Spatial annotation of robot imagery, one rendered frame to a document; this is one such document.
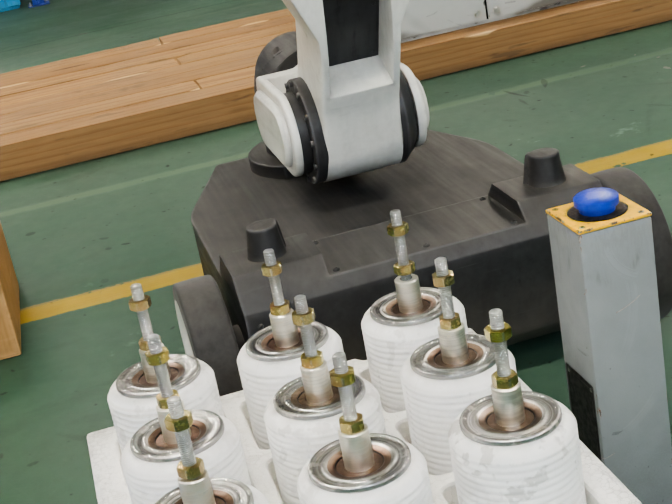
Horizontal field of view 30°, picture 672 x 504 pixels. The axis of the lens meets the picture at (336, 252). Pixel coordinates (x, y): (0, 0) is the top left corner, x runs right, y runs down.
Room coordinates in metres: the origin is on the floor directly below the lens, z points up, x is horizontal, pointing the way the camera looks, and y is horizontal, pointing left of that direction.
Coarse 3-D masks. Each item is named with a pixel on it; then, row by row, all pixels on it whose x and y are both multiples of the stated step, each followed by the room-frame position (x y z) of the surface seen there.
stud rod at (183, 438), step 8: (168, 400) 0.77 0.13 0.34; (176, 400) 0.77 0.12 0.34; (168, 408) 0.77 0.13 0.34; (176, 408) 0.76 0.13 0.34; (176, 416) 0.76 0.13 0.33; (176, 432) 0.77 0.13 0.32; (184, 432) 0.76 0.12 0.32; (176, 440) 0.77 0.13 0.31; (184, 440) 0.76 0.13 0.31; (184, 448) 0.76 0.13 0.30; (192, 448) 0.77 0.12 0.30; (184, 456) 0.76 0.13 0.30; (192, 456) 0.77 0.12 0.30; (184, 464) 0.77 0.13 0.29; (192, 464) 0.77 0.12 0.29
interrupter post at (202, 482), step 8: (184, 480) 0.76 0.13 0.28; (192, 480) 0.76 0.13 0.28; (200, 480) 0.76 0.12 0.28; (208, 480) 0.77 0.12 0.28; (184, 488) 0.76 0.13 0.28; (192, 488) 0.76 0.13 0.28; (200, 488) 0.76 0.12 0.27; (208, 488) 0.76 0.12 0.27; (184, 496) 0.76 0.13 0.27; (192, 496) 0.76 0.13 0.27; (200, 496) 0.76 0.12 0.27; (208, 496) 0.76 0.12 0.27
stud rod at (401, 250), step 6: (396, 210) 1.05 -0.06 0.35; (390, 216) 1.05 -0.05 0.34; (396, 216) 1.04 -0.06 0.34; (396, 222) 1.04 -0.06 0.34; (396, 240) 1.04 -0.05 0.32; (402, 240) 1.04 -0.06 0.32; (396, 246) 1.04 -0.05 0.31; (402, 246) 1.04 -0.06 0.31; (396, 252) 1.05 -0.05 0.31; (402, 252) 1.04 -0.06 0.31; (402, 258) 1.04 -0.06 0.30; (402, 264) 1.04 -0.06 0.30; (402, 276) 1.04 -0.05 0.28; (408, 276) 1.04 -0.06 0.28
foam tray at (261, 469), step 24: (360, 360) 1.10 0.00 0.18; (240, 408) 1.05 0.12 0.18; (96, 432) 1.06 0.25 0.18; (240, 432) 1.00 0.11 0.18; (408, 432) 0.97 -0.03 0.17; (96, 456) 1.01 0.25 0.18; (120, 456) 1.01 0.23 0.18; (264, 456) 0.95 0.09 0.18; (96, 480) 0.97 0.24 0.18; (120, 480) 0.96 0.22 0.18; (264, 480) 0.91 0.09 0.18; (432, 480) 0.87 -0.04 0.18; (600, 480) 0.82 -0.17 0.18
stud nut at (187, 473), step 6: (180, 462) 0.77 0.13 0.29; (198, 462) 0.77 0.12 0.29; (180, 468) 0.76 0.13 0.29; (186, 468) 0.76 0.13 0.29; (192, 468) 0.76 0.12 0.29; (198, 468) 0.76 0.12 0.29; (204, 468) 0.77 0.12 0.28; (180, 474) 0.76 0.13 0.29; (186, 474) 0.76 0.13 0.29; (192, 474) 0.76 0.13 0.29; (198, 474) 0.76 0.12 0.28
